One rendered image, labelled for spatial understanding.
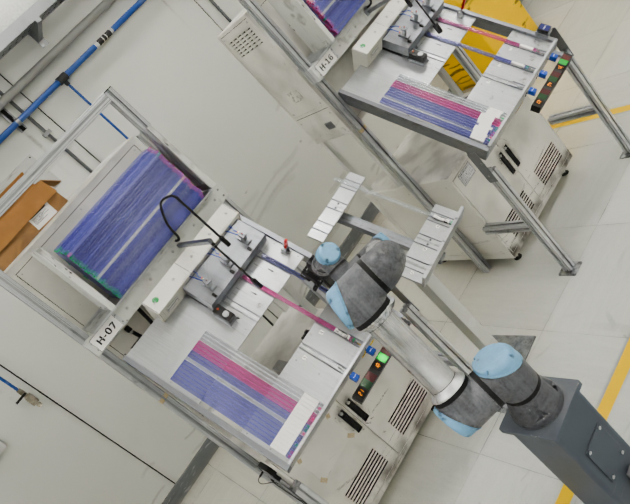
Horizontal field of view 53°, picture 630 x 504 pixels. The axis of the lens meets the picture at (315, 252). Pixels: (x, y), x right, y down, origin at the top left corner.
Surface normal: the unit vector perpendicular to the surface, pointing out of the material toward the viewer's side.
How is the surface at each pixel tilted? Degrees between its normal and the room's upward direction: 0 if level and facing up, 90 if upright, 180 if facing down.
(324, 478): 90
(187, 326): 47
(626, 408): 0
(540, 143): 90
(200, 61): 90
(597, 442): 90
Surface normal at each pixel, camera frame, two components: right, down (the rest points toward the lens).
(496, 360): -0.57, -0.73
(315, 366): -0.07, -0.46
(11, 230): 0.41, -0.18
